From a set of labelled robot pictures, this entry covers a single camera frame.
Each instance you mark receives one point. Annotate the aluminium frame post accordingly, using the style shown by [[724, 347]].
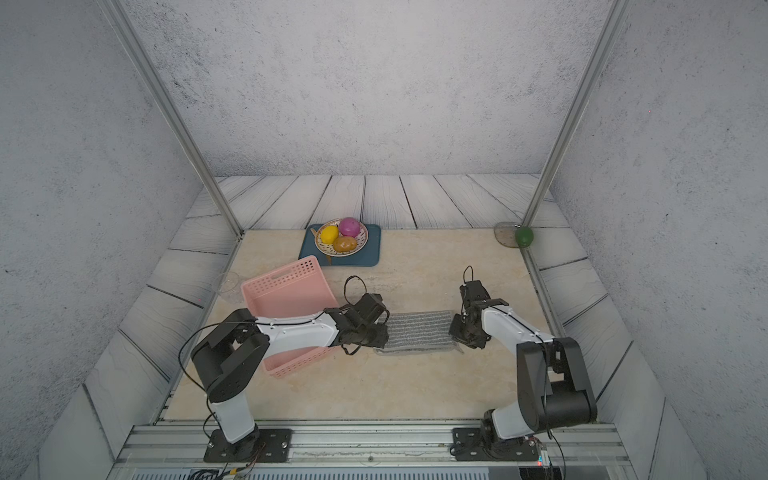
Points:
[[597, 61], [127, 36]]

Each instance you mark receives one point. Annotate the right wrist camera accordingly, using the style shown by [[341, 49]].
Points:
[[471, 292]]

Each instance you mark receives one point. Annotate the clear glass bowl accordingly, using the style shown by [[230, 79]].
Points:
[[505, 234]]

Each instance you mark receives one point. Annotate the grey striped square dishcloth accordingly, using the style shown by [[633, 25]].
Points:
[[419, 333]]

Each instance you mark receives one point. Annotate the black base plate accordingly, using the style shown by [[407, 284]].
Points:
[[260, 446], [476, 444]]

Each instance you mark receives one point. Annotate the aluminium front rail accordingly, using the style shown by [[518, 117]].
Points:
[[379, 443]]

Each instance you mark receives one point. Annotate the brown potato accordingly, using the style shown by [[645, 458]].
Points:
[[345, 244]]

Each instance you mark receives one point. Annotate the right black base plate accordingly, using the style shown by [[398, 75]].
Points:
[[476, 444]]

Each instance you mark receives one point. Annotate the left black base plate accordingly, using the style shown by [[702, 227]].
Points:
[[260, 446]]

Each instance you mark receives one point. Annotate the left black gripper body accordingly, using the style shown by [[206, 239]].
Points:
[[375, 336]]

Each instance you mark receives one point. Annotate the teal placemat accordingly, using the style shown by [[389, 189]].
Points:
[[369, 256]]

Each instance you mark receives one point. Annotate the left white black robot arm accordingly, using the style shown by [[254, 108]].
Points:
[[227, 358]]

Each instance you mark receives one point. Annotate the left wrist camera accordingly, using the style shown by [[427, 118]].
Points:
[[370, 307]]

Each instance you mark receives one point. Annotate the magenta round fruit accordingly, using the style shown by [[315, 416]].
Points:
[[349, 227]]

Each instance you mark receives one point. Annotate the left aluminium frame post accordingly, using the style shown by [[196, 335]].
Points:
[[127, 36]]

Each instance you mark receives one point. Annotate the green ball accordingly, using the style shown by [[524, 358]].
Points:
[[524, 237]]

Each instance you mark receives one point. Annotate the pink plastic basket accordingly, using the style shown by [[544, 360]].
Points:
[[293, 290]]

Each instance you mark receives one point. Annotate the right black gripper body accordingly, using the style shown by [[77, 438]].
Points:
[[460, 331]]

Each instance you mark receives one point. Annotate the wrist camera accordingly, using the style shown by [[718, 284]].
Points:
[[471, 292], [370, 307]]

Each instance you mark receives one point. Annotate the patterned round plate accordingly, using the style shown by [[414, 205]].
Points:
[[327, 250]]

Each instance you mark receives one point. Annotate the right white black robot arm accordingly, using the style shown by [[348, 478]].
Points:
[[553, 386]]

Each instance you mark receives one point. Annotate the clear plastic cup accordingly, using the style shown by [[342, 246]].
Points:
[[228, 287]]

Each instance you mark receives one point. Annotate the right aluminium frame post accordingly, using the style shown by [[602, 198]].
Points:
[[597, 61]]

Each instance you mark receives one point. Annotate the yellow lemon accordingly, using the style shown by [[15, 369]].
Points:
[[328, 234]]

